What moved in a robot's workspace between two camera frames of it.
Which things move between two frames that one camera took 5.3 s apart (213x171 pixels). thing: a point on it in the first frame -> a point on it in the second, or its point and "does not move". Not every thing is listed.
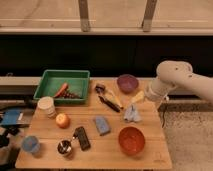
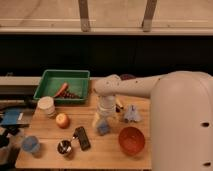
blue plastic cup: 30,144 does not move
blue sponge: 102,125 does not move
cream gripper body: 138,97 -> 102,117
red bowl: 131,140 does not move
